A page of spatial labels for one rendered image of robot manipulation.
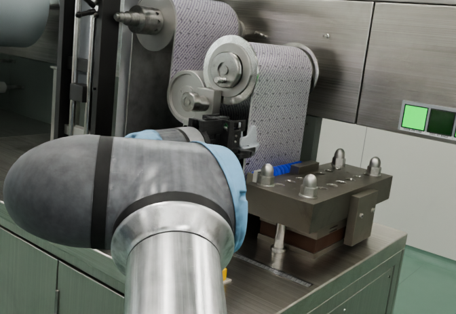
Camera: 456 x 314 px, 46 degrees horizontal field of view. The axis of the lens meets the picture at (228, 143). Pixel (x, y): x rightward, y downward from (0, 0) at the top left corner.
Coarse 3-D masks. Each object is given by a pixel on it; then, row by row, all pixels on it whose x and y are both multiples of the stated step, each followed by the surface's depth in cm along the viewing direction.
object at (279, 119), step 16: (256, 96) 113; (272, 96) 118; (288, 96) 123; (304, 96) 129; (256, 112) 114; (272, 112) 119; (288, 112) 124; (304, 112) 130; (256, 128) 115; (272, 128) 120; (288, 128) 126; (272, 144) 122; (288, 144) 128; (256, 160) 118; (272, 160) 123; (288, 160) 129
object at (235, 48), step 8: (216, 48) 115; (224, 48) 114; (232, 48) 112; (240, 48) 111; (240, 56) 111; (208, 64) 117; (248, 64) 110; (208, 72) 117; (248, 72) 110; (240, 80) 112; (248, 80) 110; (216, 88) 116; (224, 88) 115; (232, 88) 113; (240, 88) 112; (232, 96) 113
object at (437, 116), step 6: (432, 114) 120; (438, 114) 119; (444, 114) 118; (450, 114) 118; (432, 120) 120; (438, 120) 119; (444, 120) 119; (450, 120) 118; (432, 126) 120; (438, 126) 120; (444, 126) 119; (450, 126) 118; (438, 132) 120; (444, 132) 119; (450, 132) 118
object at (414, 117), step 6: (408, 108) 123; (414, 108) 123; (420, 108) 122; (408, 114) 123; (414, 114) 123; (420, 114) 122; (408, 120) 124; (414, 120) 123; (420, 120) 122; (408, 126) 124; (414, 126) 123; (420, 126) 122
